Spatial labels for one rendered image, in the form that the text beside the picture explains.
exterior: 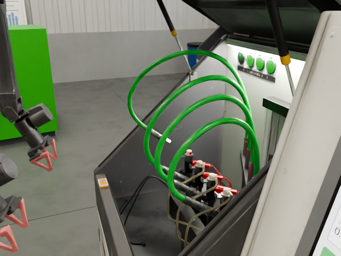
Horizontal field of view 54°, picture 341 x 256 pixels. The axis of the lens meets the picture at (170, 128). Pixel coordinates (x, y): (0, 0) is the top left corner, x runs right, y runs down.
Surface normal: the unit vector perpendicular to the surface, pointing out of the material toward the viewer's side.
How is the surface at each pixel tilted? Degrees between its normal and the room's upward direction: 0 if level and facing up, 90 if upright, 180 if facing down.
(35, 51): 90
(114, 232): 0
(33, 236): 0
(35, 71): 90
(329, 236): 76
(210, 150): 90
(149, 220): 0
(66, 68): 90
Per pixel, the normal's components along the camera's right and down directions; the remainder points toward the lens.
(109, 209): 0.00, -0.94
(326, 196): -0.92, -0.11
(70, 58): 0.38, 0.32
